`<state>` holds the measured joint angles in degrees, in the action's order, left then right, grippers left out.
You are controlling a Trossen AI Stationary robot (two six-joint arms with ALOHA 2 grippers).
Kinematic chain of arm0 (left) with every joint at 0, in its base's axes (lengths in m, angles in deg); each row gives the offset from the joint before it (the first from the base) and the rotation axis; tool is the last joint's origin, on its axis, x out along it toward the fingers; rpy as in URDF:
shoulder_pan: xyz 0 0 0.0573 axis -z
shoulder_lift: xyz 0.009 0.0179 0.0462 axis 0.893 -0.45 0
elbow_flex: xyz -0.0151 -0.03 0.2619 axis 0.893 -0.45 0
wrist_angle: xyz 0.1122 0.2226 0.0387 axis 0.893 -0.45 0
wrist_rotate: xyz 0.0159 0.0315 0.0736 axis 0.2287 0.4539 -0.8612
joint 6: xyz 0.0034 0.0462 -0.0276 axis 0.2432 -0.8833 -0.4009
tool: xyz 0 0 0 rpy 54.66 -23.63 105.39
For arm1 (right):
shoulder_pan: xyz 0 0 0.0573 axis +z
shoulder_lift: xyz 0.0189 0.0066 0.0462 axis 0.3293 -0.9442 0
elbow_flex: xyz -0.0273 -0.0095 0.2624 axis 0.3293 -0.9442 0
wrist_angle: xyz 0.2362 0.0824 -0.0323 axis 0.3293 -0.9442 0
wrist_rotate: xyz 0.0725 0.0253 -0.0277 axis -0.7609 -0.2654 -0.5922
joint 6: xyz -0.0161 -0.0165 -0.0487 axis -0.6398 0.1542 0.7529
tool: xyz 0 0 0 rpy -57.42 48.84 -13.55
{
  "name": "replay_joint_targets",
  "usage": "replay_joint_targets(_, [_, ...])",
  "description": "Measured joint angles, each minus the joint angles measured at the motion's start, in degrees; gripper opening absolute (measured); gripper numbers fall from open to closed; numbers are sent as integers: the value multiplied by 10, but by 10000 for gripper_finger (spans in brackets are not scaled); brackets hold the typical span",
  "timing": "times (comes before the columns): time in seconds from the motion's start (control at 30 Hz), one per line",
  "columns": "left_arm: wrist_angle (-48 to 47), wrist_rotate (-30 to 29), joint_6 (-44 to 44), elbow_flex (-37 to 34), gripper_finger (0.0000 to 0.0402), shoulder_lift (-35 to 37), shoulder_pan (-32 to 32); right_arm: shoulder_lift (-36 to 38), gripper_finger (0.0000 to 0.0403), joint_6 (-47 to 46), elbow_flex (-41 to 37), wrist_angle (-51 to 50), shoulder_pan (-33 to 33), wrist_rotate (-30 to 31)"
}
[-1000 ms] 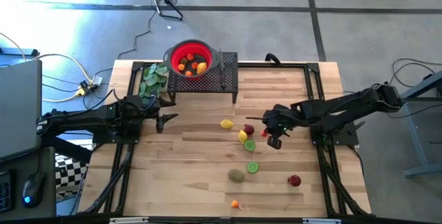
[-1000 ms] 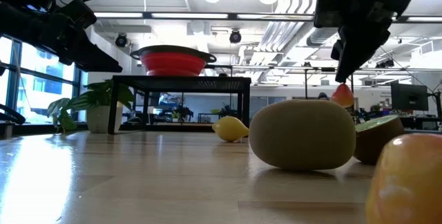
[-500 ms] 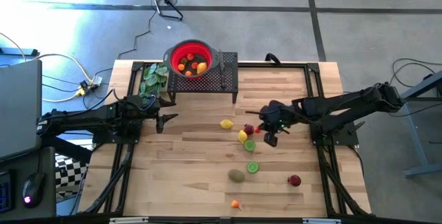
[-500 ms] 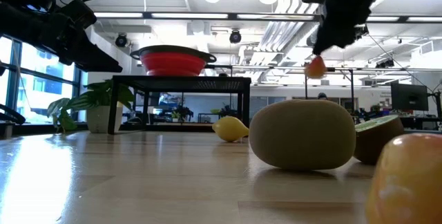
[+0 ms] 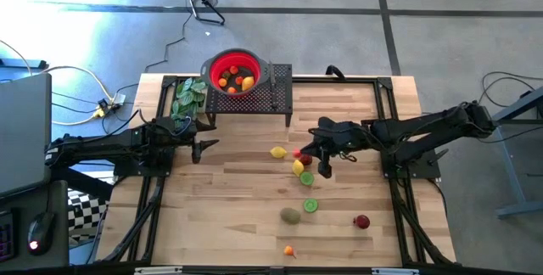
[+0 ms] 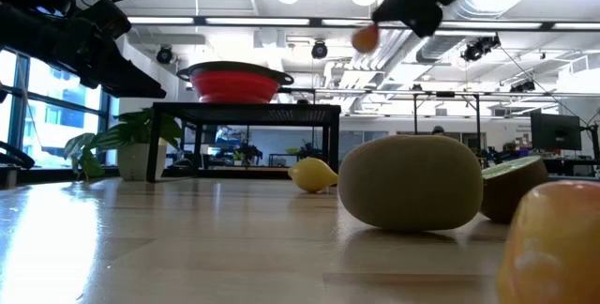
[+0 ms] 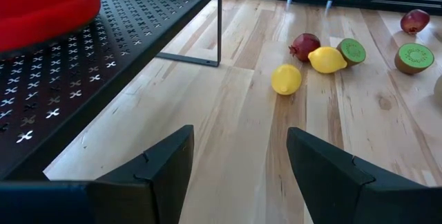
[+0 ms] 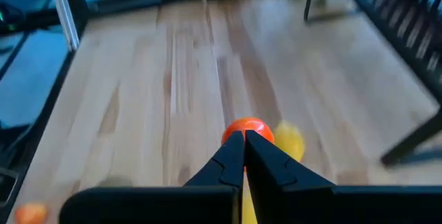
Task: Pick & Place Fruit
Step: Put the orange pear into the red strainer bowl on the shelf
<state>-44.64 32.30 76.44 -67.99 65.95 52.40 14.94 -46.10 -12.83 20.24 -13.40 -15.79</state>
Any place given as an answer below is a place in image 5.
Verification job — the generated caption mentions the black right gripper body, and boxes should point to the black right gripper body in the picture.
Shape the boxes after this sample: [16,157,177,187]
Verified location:
[328,121,370,157]

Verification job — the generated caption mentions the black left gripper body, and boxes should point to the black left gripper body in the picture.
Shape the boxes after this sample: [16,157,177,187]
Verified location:
[171,119,197,161]

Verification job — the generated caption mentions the green potted plant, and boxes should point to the green potted plant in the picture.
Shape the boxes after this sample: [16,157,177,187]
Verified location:
[170,76,208,126]

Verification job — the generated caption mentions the black perforated metal shelf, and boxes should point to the black perforated metal shelf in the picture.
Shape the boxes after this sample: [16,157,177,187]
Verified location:
[204,63,294,128]

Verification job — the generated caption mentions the whole brown kiwi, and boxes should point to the whole brown kiwi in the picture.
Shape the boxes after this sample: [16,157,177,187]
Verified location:
[279,206,302,226]

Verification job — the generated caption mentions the red collapsible colander bowl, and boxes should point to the red collapsible colander bowl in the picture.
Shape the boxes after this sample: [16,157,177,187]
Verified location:
[199,48,272,98]

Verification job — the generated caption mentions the white strip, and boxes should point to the white strip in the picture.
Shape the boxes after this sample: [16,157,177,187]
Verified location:
[134,266,183,275]
[372,267,421,275]

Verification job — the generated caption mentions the black white checkered mat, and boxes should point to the black white checkered mat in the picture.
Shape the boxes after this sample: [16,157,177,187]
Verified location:
[67,188,110,249]

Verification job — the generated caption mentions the dark desk surface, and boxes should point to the dark desk surface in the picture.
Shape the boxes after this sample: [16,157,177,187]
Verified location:
[0,180,70,272]

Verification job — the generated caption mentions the grey laptop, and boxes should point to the grey laptop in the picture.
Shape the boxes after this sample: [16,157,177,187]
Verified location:
[0,72,53,198]

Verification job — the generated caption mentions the black computer mouse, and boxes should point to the black computer mouse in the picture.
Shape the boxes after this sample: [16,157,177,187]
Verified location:
[26,210,56,256]

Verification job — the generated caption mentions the black desk foot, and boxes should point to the black desk foot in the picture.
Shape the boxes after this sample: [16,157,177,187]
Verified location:
[0,58,48,70]

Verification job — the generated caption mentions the black backlit keyboard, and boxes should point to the black backlit keyboard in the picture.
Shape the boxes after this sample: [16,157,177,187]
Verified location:
[0,208,19,264]

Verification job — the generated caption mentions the black cable loop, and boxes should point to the black cable loop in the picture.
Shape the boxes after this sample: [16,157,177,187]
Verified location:
[325,65,347,81]

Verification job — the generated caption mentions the dark-handled knife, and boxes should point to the dark-handled knife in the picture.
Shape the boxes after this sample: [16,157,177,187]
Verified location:
[268,59,279,110]

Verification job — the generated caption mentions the black aluminium table frame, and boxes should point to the black aluminium table frame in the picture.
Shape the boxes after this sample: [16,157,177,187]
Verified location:
[96,74,457,267]

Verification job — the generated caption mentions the black fan power cable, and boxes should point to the black fan power cable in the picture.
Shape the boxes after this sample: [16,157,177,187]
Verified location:
[114,0,193,96]

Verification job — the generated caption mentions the yellow floor cable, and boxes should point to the yellow floor cable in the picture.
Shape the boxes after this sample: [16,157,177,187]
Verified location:
[40,65,118,126]

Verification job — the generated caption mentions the black floor cable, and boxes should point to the black floor cable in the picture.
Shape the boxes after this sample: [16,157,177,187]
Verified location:
[471,70,543,134]

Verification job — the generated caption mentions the grey desk frame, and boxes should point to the grey desk frame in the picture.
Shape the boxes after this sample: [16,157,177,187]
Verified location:
[468,84,543,220]

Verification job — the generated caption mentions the white floor cable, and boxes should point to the white floor cable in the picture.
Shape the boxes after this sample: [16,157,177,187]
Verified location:
[0,39,34,76]

